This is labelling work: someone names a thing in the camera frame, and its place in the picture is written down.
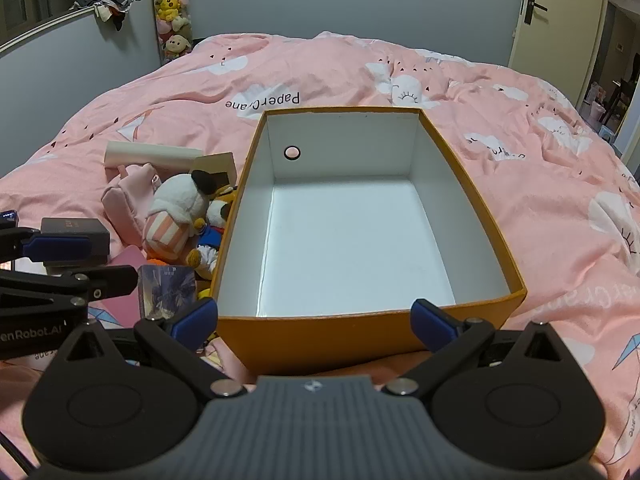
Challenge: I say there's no black door handle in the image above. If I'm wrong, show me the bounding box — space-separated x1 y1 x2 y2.
520 0 548 26

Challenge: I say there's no dark grey box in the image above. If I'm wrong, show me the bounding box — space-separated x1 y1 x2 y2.
40 217 111 267

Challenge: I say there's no cream door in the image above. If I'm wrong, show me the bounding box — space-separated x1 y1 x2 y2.
507 0 611 106

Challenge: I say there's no orange cardboard box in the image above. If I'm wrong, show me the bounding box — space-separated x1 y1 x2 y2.
210 106 528 376

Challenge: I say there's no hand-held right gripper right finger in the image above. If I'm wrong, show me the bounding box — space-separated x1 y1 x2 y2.
382 299 583 402

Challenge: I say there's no blue card case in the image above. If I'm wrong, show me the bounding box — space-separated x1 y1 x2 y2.
137 265 197 322

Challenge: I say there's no hanging column of plush toys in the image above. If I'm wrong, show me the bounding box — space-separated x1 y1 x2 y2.
151 0 194 63

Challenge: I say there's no white plush with black hat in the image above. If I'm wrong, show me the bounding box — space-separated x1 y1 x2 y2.
141 170 221 263

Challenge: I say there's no small tan cardboard box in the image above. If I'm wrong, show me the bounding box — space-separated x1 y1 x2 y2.
192 151 237 188

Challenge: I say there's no pink printed blanket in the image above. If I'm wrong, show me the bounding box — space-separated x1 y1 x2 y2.
0 32 640 480

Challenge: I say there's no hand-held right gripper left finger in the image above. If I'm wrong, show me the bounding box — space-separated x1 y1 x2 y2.
50 297 246 402

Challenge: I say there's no red panda plush keychain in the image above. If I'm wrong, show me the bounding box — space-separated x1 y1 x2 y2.
186 185 240 281

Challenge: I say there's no long white box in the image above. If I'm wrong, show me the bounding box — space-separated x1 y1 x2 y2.
104 141 204 173

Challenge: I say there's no pink fabric pouch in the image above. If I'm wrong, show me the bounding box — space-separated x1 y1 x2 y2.
101 162 163 256

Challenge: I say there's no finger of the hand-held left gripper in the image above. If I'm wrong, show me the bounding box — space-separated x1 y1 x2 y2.
0 227 95 263
0 266 139 318

